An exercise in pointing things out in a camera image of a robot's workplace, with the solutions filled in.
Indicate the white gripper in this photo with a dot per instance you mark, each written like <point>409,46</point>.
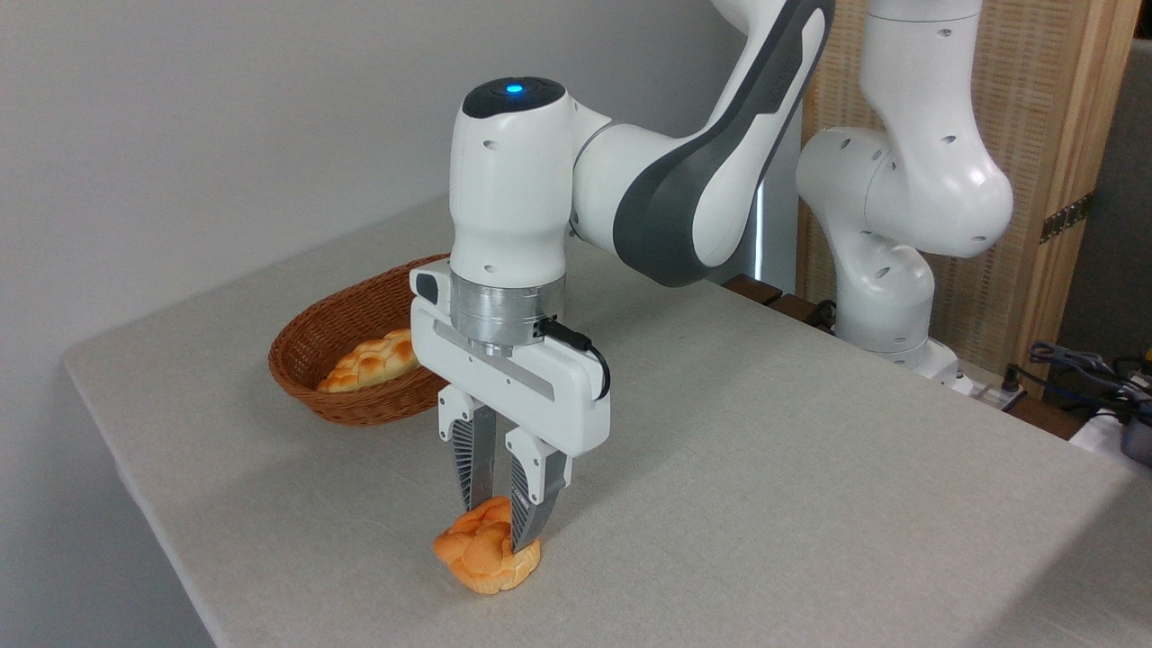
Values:
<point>531,396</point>

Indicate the round knotted bread roll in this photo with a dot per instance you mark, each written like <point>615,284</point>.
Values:
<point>477,558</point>

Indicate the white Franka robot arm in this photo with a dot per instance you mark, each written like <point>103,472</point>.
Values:
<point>513,198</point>

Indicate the brown wicker oval basket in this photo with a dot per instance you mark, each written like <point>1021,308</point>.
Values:
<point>360,409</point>

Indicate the long braided bread loaf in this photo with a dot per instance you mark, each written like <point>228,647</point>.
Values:
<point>369,364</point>

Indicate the silver wrist mounting flange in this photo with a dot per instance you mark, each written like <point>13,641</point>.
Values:
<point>504,310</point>

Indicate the grey tablecloth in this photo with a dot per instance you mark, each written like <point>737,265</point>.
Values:
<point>720,495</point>

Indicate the white power strip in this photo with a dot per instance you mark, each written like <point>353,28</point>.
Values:
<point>985,391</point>

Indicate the white box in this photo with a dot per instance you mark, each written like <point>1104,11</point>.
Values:
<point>1093,436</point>

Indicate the brass screen hinge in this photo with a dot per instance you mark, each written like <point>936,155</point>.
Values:
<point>1067,218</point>

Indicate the dark grey box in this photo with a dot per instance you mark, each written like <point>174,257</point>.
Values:
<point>1138,443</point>

